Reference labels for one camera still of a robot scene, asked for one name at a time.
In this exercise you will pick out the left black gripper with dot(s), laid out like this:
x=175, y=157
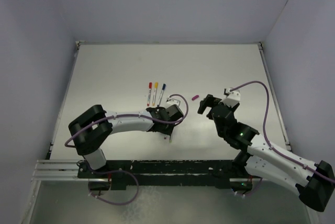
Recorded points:
x=168, y=130

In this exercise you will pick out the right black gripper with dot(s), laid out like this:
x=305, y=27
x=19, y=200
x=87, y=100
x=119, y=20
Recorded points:
x=210, y=101

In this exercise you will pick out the black white pen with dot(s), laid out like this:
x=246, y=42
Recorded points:
x=160, y=97

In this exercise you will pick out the yellow white pen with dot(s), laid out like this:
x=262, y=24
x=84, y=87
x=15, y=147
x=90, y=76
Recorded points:
x=154, y=96

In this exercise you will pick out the red white pen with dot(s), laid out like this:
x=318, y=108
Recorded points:
x=149, y=97

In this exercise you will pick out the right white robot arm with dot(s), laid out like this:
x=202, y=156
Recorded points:
x=312, y=182

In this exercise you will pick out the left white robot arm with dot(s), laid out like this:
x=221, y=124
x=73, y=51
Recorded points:
x=90, y=129

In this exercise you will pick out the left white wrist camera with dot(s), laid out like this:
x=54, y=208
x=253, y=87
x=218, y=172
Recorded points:
x=173, y=101

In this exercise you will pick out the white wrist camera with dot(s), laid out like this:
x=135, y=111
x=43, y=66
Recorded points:
x=173, y=101
x=232, y=97

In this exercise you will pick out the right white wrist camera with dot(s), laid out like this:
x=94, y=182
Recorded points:
x=232, y=97

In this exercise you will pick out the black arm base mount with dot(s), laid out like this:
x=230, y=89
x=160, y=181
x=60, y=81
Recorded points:
x=118, y=174

